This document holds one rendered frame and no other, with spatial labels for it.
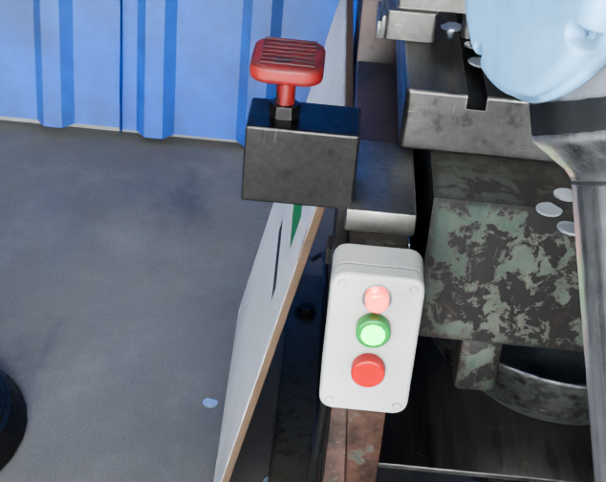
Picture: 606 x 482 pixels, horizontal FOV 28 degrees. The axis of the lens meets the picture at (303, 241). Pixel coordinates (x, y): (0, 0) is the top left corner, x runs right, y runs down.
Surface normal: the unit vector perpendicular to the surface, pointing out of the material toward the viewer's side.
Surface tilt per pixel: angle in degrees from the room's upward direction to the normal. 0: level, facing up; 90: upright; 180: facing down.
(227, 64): 90
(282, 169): 90
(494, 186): 0
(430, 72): 0
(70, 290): 0
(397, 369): 90
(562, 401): 105
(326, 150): 90
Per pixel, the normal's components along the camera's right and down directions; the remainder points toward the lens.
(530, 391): -0.40, 0.65
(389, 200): 0.08, -0.86
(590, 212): -0.91, 0.12
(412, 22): -0.06, 0.51
